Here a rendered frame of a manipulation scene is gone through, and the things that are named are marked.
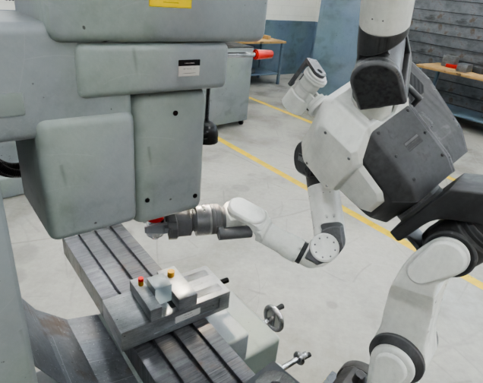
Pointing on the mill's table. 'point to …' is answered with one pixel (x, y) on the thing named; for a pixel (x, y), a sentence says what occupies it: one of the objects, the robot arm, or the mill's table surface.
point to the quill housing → (167, 151)
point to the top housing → (149, 20)
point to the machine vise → (159, 327)
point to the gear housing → (149, 67)
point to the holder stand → (273, 375)
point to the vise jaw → (181, 289)
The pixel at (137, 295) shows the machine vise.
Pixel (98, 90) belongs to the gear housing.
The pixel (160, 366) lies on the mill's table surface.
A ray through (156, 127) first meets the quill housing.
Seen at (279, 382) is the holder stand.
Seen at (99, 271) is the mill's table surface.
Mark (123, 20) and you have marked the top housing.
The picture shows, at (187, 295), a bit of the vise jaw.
